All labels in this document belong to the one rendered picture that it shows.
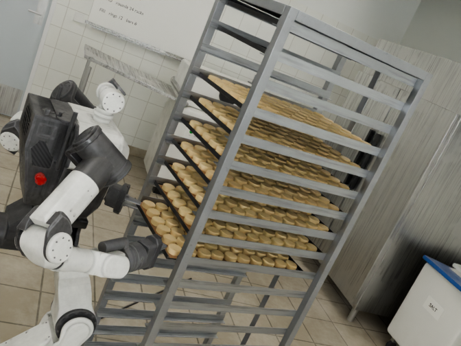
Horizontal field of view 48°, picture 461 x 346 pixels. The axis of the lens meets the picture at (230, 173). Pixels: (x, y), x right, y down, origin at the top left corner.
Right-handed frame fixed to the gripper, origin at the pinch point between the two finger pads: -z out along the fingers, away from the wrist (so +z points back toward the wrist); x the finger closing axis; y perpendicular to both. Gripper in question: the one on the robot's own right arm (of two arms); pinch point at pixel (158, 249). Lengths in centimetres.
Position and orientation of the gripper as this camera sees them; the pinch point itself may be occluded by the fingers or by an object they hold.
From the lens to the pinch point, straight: 173.6
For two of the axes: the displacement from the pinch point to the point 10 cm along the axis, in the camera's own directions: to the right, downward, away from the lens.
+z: -5.0, 0.4, -8.6
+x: 3.9, -8.8, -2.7
